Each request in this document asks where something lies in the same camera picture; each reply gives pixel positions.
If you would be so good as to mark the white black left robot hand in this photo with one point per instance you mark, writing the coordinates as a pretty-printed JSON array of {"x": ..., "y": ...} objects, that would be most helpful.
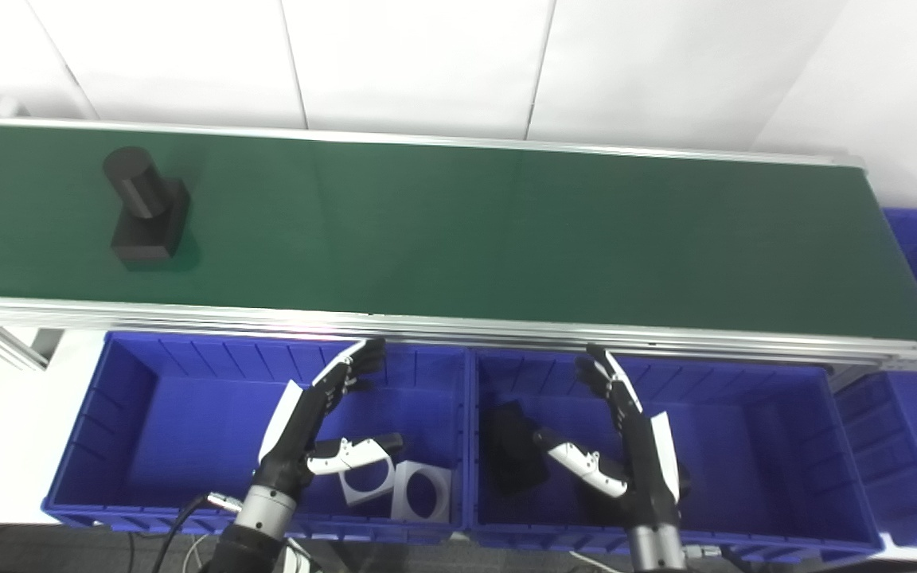
[{"x": 299, "y": 430}]

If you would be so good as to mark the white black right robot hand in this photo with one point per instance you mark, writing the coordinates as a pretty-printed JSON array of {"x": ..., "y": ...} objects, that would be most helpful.
[{"x": 643, "y": 461}]

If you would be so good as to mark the black cylinder block part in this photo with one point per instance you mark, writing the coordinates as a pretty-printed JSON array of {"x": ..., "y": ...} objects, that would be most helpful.
[{"x": 146, "y": 213}]

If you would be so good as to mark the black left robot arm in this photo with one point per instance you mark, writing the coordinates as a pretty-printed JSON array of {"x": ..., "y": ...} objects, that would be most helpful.
[{"x": 255, "y": 529}]

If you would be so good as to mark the green conveyor belt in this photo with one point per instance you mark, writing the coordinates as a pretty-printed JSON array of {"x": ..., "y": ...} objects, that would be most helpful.
[
  {"x": 427, "y": 327},
  {"x": 458, "y": 231}
]

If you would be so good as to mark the aluminium conveyor support leg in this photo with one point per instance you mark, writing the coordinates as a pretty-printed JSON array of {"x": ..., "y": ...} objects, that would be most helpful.
[{"x": 5, "y": 346}]

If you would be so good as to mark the white square plate with hole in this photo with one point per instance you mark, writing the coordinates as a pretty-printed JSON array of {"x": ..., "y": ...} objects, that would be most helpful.
[
  {"x": 353, "y": 488},
  {"x": 404, "y": 501}
]

